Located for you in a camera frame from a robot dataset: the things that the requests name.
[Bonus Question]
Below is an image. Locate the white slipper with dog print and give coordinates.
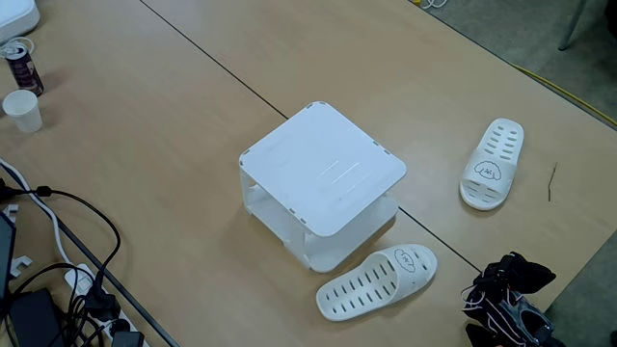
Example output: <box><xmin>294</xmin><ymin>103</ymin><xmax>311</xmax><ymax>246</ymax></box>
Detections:
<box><xmin>315</xmin><ymin>243</ymin><xmax>439</xmax><ymax>323</ymax></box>
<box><xmin>458</xmin><ymin>118</ymin><xmax>525</xmax><ymax>212</ymax></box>

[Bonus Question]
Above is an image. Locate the white two-tier shoe rack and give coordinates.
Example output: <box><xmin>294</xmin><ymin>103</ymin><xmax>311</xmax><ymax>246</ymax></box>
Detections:
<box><xmin>238</xmin><ymin>100</ymin><xmax>408</xmax><ymax>275</ymax></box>

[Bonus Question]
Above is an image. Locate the grey chair leg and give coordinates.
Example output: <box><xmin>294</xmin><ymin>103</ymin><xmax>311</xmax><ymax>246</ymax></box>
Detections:
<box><xmin>557</xmin><ymin>0</ymin><xmax>590</xmax><ymax>52</ymax></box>

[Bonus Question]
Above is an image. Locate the black plug adapter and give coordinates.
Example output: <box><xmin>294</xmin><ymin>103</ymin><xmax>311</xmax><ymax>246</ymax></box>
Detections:
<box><xmin>110</xmin><ymin>330</ymin><xmax>146</xmax><ymax>347</ymax></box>

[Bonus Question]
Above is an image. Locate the black power plug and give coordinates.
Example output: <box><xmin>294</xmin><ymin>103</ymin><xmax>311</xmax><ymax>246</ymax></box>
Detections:
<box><xmin>84</xmin><ymin>272</ymin><xmax>121</xmax><ymax>323</ymax></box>

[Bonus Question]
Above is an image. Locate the white power strip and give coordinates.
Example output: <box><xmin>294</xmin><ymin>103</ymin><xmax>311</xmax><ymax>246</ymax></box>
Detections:
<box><xmin>64</xmin><ymin>263</ymin><xmax>150</xmax><ymax>347</ymax></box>

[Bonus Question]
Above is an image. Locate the black power adapter brick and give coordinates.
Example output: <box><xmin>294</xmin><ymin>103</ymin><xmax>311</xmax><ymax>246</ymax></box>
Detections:
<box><xmin>8</xmin><ymin>287</ymin><xmax>65</xmax><ymax>347</ymax></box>

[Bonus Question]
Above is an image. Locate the black laptop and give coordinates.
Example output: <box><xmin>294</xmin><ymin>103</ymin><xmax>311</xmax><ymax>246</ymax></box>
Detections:
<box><xmin>0</xmin><ymin>211</ymin><xmax>17</xmax><ymax>303</ymax></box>

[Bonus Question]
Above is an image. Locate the white paper cup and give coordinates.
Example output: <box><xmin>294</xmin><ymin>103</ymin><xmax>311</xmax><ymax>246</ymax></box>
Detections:
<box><xmin>1</xmin><ymin>89</ymin><xmax>44</xmax><ymax>134</ymax></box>

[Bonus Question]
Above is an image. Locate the white flat device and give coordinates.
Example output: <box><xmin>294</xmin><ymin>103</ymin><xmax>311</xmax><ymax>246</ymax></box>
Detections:
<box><xmin>0</xmin><ymin>0</ymin><xmax>41</xmax><ymax>44</ymax></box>

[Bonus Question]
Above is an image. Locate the yellow cable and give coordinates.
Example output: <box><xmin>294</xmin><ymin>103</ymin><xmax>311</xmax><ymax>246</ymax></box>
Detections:
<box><xmin>510</xmin><ymin>62</ymin><xmax>617</xmax><ymax>127</ymax></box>

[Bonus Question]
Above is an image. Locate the thick white power cord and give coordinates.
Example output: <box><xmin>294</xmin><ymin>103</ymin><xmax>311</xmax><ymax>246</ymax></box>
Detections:
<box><xmin>0</xmin><ymin>158</ymin><xmax>73</xmax><ymax>271</ymax></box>

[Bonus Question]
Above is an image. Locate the black cable with inline connector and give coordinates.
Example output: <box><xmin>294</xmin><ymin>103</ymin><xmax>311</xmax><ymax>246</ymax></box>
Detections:
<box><xmin>0</xmin><ymin>185</ymin><xmax>121</xmax><ymax>295</ymax></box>

